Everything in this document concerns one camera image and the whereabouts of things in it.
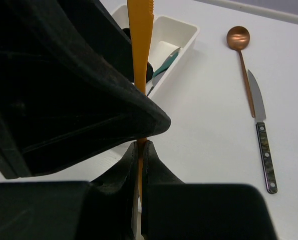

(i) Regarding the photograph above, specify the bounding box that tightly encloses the white utensil tray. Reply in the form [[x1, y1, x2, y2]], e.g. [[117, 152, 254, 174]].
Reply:
[[148, 15, 200, 99], [112, 4, 129, 29]]

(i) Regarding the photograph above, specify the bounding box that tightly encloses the steel knife green handle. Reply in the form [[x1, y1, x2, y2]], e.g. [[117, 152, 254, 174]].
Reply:
[[146, 47, 181, 96]]

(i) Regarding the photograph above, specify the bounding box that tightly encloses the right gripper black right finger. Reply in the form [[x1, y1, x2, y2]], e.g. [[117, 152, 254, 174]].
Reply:
[[92, 141, 277, 240]]

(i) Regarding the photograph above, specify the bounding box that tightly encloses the orange plastic knife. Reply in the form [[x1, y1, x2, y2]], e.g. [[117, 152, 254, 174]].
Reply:
[[126, 0, 155, 201]]

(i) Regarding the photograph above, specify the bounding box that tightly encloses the black spoon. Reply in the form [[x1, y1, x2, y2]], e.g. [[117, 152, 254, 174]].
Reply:
[[122, 27, 131, 39]]

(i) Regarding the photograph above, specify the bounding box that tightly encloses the copper spoon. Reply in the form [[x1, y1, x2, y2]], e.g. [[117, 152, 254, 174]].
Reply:
[[226, 26, 255, 118]]

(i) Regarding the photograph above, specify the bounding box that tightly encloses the teal plastic knife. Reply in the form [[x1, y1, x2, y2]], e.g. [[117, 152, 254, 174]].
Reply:
[[152, 52, 179, 78]]

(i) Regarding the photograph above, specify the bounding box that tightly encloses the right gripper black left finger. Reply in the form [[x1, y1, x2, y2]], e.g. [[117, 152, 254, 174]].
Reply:
[[0, 0, 171, 179]]

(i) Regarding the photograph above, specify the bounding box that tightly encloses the white right utensil tray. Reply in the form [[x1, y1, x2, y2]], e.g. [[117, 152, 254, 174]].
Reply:
[[148, 15, 200, 99]]

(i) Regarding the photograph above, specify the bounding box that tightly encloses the white left utensil tray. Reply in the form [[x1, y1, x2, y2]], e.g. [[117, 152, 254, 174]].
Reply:
[[112, 4, 129, 29]]

